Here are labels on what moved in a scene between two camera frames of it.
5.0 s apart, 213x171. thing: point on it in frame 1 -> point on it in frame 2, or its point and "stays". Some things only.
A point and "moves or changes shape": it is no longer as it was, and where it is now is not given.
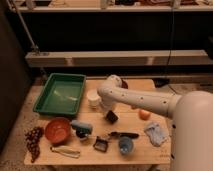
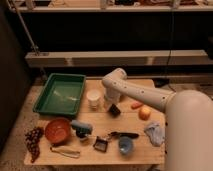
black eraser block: x=111 y=117 moves or changes shape
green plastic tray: x=62 y=94 stays
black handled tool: x=123 y=134 stays
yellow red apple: x=144 y=115 stays
